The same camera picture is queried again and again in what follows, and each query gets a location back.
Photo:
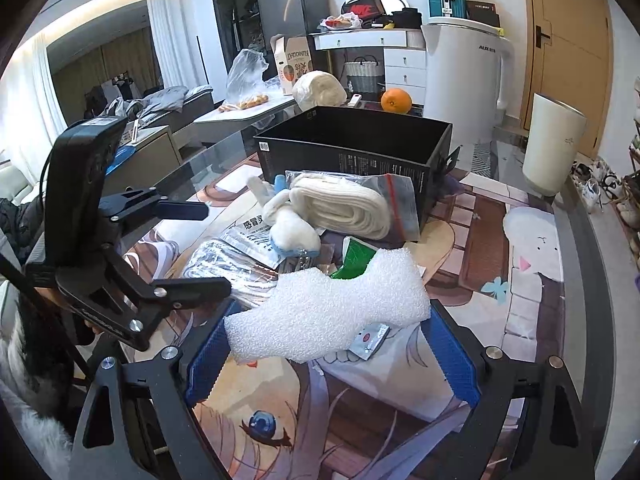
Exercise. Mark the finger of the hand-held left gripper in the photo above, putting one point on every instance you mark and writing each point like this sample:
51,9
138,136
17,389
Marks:
195,291
185,209

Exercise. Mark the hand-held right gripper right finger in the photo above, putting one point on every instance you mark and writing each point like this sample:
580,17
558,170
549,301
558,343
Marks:
452,360

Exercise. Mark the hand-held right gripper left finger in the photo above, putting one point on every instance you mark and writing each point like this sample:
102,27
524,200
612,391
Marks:
205,360

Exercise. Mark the clear plastic patterned packet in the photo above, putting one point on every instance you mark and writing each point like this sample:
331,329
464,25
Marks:
220,265

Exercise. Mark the silver foil packet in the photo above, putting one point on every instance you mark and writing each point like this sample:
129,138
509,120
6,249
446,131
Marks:
250,242

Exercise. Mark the white and blue plush toy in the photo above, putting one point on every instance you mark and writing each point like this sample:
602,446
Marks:
292,230

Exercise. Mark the white foam sheet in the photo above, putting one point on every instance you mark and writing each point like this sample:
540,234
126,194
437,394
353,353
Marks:
325,310

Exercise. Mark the green and white packet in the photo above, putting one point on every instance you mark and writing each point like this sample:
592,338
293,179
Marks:
357,257

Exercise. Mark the black cardboard box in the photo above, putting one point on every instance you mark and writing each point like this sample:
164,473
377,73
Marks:
350,150

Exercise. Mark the small white sachet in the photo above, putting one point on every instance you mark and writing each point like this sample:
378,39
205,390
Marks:
371,341

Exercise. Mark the printed cartoon table mat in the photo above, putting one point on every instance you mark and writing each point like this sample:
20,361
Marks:
500,270

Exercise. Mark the grey side table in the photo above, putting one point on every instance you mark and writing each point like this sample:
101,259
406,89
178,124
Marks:
235,115

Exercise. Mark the bed with grey bedding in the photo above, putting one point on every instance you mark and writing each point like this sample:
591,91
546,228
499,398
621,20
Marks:
160,100

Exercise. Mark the clear plastic bag with food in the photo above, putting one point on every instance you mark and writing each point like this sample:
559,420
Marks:
245,80

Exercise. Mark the fur trimmed black coat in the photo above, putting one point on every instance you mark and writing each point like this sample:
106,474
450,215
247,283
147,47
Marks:
35,360

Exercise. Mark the white curtain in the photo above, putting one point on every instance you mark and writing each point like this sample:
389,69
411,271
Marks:
170,35

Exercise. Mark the printed fruit cardboard box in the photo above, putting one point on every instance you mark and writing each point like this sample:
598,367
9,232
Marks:
292,65

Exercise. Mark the white plastic wrapped bundle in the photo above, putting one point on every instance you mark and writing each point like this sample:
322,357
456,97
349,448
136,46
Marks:
320,90

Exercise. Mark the dark glass wardrobe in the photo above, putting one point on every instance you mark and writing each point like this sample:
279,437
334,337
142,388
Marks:
235,5

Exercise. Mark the woven basket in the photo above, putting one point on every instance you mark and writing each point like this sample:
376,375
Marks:
362,72

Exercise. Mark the white shoes on floor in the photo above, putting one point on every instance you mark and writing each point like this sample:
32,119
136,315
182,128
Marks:
595,185

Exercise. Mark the dark grey refrigerator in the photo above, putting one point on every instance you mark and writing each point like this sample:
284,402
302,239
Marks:
287,7

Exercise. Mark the white trash can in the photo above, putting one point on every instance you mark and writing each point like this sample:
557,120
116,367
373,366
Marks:
552,145

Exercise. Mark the orange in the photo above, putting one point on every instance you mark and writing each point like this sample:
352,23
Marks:
396,100

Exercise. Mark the plastic bag of snacks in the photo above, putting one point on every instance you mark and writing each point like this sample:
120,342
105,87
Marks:
340,21

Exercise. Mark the white desk with drawers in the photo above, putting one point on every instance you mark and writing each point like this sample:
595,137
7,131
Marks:
390,60

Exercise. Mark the wooden shoe rack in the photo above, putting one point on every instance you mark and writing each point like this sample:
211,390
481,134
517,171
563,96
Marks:
632,175

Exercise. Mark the red and black shoe box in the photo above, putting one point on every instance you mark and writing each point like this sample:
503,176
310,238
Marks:
362,8

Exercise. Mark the white round appliance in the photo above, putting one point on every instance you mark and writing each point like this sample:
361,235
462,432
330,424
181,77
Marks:
465,70

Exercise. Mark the black bag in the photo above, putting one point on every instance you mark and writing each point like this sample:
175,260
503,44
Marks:
406,18

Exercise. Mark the wooden door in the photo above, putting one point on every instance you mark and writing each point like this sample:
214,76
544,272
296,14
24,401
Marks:
570,35

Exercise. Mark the black flat box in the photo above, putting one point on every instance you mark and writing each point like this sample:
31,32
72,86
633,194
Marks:
482,12

